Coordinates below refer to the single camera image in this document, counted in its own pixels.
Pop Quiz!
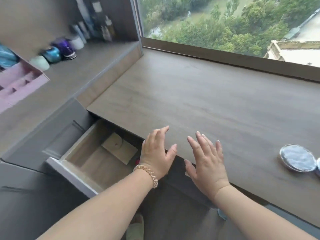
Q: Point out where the person's left hand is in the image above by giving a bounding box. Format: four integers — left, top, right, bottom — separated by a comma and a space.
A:
139, 125, 178, 180

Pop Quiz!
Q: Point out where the person's right hand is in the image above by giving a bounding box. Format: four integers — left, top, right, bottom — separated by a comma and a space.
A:
184, 131, 230, 198

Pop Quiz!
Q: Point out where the person's left forearm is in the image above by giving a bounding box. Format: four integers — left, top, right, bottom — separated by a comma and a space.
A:
37, 169, 157, 240

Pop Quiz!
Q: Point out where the person's right forearm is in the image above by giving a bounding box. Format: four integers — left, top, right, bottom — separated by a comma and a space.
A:
214, 184, 318, 240

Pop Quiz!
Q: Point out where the gold spiral wrist band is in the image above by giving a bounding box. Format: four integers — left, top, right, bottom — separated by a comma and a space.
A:
133, 164, 159, 189

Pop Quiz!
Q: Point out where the brown paper envelope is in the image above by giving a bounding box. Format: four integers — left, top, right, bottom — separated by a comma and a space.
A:
101, 132, 139, 165

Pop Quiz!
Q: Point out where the pale slipper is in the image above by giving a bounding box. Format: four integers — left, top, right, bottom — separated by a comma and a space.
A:
124, 213, 145, 240

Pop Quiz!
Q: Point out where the open wooden drawer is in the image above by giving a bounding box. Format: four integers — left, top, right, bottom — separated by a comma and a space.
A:
46, 119, 143, 198

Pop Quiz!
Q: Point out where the wooden shelf unit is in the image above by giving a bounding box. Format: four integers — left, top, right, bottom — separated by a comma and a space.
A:
0, 0, 145, 158

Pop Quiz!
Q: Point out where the glass window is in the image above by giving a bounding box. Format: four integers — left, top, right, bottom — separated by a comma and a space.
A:
135, 0, 320, 84

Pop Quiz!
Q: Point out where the white cosmetic jar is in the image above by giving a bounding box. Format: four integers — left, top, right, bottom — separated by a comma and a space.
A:
70, 35, 85, 50

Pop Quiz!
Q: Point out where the purple cosmetic jar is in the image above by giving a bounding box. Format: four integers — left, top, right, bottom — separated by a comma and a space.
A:
51, 37, 77, 60

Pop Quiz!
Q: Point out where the row of cosmetic bottles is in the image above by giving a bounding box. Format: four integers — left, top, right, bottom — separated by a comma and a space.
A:
72, 0, 116, 45

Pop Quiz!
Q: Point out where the grey cabinet front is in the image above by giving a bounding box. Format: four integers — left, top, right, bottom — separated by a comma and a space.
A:
0, 98, 105, 240

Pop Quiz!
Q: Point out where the blue cosmetic jar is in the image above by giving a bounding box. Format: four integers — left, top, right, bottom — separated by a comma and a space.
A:
41, 46, 62, 64

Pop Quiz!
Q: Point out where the pale green cosmetic jar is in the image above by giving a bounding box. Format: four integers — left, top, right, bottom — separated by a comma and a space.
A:
29, 55, 51, 72

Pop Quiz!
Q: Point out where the pink organizer box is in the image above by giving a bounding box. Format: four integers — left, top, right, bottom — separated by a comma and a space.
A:
0, 58, 51, 114

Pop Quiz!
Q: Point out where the blue shiny pouch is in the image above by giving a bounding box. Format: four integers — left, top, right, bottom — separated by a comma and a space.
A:
0, 43, 20, 71

